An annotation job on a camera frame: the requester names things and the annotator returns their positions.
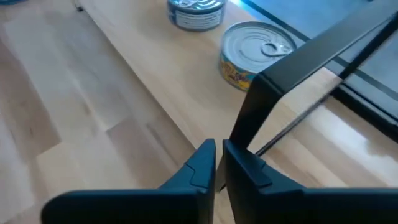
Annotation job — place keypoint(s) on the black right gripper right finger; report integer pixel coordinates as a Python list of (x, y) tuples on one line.
[(304, 207)]

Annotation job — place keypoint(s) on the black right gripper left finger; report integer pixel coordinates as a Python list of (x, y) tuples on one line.
[(130, 207)]

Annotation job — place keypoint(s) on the yellowfin tuna can teal label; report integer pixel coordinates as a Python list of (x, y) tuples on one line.
[(248, 46)]

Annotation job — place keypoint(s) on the wooden shelf black metal frame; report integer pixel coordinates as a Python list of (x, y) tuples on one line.
[(174, 77)]

